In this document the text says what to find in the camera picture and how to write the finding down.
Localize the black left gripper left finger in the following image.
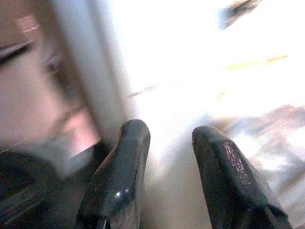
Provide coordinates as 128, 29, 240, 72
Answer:
75, 119, 151, 229

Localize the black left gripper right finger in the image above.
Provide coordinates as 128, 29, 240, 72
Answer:
192, 125, 293, 229

